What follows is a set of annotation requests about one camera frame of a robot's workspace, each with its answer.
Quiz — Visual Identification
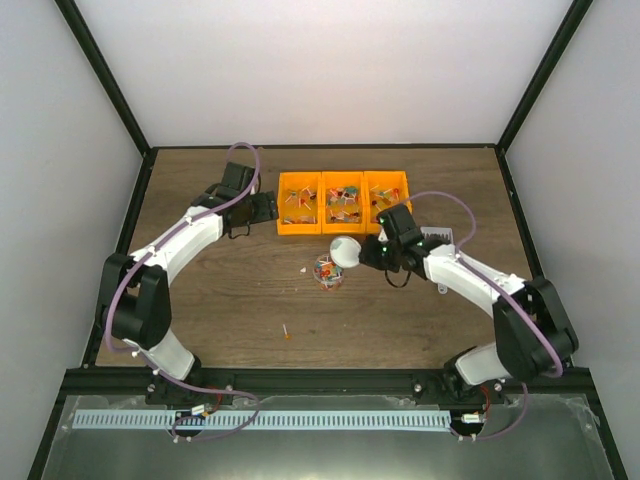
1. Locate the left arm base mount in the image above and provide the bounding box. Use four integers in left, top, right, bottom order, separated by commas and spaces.
146, 367, 239, 407

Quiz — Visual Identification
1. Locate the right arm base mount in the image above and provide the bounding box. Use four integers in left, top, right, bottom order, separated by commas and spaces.
411, 369, 503, 406

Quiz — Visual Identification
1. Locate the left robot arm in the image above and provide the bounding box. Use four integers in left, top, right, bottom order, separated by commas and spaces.
96, 162, 278, 404

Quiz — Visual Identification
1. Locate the white jar lid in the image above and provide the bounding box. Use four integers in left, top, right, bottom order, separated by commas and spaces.
329, 236, 361, 269

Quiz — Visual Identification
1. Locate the clear plastic jar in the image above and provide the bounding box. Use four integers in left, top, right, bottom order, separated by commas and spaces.
313, 254, 344, 291

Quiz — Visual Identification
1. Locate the white slotted scoop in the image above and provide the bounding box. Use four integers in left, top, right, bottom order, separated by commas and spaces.
419, 226, 455, 295

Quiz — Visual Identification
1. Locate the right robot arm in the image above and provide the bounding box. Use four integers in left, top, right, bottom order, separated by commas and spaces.
359, 204, 579, 403

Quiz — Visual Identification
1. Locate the light blue cable duct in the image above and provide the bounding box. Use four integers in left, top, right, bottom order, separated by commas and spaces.
71, 409, 452, 432

